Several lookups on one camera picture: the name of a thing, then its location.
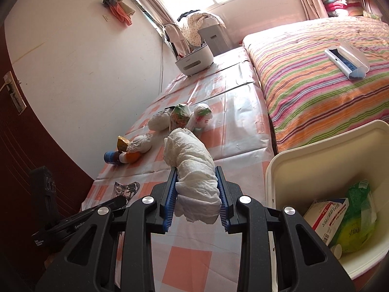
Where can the small blue bottle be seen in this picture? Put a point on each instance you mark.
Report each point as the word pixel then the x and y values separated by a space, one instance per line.
pixel 111 157

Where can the orange cloth on wall hook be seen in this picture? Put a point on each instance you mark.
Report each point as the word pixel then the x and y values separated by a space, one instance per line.
pixel 121 10

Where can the green plastic bag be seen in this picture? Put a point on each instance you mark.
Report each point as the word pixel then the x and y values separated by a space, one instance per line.
pixel 358 219

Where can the white diaper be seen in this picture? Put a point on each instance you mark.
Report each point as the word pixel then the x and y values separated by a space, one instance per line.
pixel 194 164

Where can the striped bed cover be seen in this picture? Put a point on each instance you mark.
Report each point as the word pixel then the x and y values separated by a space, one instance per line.
pixel 304 82

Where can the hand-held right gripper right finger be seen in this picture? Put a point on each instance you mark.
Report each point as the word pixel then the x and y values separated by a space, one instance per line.
pixel 223 206

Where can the white cardboard box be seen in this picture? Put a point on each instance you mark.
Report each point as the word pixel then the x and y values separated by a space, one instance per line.
pixel 328 219

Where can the silver foil wrapper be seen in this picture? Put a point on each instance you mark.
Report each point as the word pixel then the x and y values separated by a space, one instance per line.
pixel 126 190

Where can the white printed plastic bag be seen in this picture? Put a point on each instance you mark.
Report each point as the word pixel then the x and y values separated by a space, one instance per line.
pixel 200 117

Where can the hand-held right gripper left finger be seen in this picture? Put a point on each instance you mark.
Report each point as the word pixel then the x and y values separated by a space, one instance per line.
pixel 170 200

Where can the green snack bag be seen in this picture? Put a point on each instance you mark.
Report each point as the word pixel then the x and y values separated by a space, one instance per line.
pixel 180 117

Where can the patterned pillow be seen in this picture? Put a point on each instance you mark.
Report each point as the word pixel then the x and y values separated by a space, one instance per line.
pixel 372 15

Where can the white desktop organizer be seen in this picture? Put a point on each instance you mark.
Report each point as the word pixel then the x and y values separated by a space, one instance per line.
pixel 194 60

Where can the grey cabinet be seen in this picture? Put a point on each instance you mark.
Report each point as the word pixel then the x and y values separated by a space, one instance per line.
pixel 215 41

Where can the white wall switch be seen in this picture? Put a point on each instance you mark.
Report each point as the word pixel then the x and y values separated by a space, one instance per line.
pixel 107 18

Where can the dotted cream blanket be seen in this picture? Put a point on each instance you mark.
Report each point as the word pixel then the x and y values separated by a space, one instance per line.
pixel 194 26

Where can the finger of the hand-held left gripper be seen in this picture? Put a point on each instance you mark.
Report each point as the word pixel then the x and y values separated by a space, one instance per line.
pixel 117 202

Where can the brown wooden door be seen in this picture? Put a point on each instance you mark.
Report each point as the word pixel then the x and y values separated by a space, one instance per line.
pixel 24 158

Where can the small white cap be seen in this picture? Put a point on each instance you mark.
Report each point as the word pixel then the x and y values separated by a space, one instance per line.
pixel 336 250

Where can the cream plastic trash bin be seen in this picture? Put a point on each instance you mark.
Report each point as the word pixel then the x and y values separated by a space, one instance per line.
pixel 304 170

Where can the pale pink hanging cloth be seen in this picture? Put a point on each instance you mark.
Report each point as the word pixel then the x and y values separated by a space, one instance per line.
pixel 173 36

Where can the blue and white lint brush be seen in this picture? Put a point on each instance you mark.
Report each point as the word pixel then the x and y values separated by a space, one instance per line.
pixel 340 60

